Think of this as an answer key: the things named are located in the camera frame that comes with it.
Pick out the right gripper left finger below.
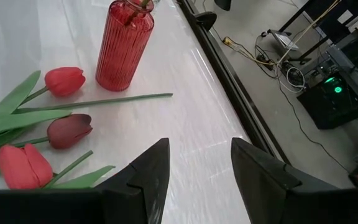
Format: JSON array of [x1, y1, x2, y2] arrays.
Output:
[[94, 138, 171, 224]]

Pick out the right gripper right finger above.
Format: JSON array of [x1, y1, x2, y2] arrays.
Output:
[[230, 137, 323, 224]]

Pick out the pink artificial tulip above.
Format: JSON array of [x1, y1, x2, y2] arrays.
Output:
[[132, 0, 152, 16]]

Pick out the red ribbed glass vase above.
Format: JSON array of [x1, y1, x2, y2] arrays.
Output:
[[94, 0, 155, 93]]

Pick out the black computer tower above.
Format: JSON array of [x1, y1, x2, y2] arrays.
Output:
[[296, 74, 358, 131]]

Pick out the grey flat device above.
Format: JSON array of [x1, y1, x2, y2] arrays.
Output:
[[267, 29, 301, 52]]

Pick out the black metal desk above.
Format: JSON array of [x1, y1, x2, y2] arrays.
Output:
[[278, 0, 358, 113]]

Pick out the black stand foot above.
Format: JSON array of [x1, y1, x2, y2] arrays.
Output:
[[213, 0, 232, 12]]

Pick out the black metal table frame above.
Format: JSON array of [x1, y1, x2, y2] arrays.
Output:
[[175, 0, 291, 166]]

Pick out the yellow plug with cable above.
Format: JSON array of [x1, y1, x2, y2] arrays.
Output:
[[222, 35, 279, 67]]

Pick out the long yellow cable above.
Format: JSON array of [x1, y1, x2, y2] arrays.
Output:
[[277, 0, 343, 65]]

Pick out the black clamp mount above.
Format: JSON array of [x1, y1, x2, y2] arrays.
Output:
[[194, 11, 218, 32]]

